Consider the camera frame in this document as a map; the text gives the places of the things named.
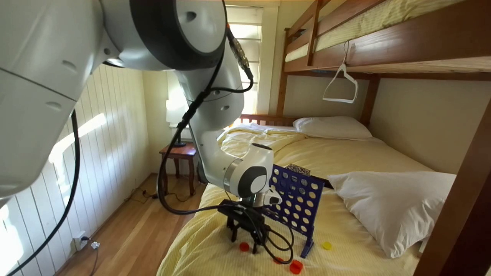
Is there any plump white pillow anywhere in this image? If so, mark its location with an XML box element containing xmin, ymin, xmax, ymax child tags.
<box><xmin>327</xmin><ymin>170</ymin><xmax>458</xmax><ymax>261</ymax></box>

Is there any small wooden side table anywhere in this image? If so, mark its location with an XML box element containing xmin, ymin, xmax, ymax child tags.
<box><xmin>158</xmin><ymin>143</ymin><xmax>200</xmax><ymax>199</ymax></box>

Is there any flat white pillow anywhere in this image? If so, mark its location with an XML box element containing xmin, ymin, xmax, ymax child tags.
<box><xmin>292</xmin><ymin>115</ymin><xmax>375</xmax><ymax>141</ymax></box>

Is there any pale yellow bunk mattress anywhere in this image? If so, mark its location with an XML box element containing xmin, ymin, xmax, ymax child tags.
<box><xmin>284</xmin><ymin>0</ymin><xmax>465</xmax><ymax>64</ymax></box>

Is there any white plastic clothes hanger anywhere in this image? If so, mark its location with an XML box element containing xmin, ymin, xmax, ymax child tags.
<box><xmin>321</xmin><ymin>41</ymin><xmax>361</xmax><ymax>106</ymax></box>

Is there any white wall power outlet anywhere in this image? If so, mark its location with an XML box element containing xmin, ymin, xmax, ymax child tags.
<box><xmin>71</xmin><ymin>232</ymin><xmax>102</xmax><ymax>253</ymax></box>

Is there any wooden bunk bed frame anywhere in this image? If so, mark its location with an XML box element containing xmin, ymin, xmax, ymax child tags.
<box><xmin>238</xmin><ymin>0</ymin><xmax>491</xmax><ymax>276</ymax></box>

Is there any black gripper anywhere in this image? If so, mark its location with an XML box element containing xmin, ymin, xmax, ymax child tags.
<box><xmin>218</xmin><ymin>198</ymin><xmax>272</xmax><ymax>256</ymax></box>

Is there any blue gameboard with holes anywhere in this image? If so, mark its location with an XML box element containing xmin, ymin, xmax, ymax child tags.
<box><xmin>264</xmin><ymin>163</ymin><xmax>327</xmax><ymax>259</ymax></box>

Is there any white window blind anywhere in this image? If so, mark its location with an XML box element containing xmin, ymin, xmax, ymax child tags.
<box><xmin>224</xmin><ymin>5</ymin><xmax>281</xmax><ymax>117</ymax></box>

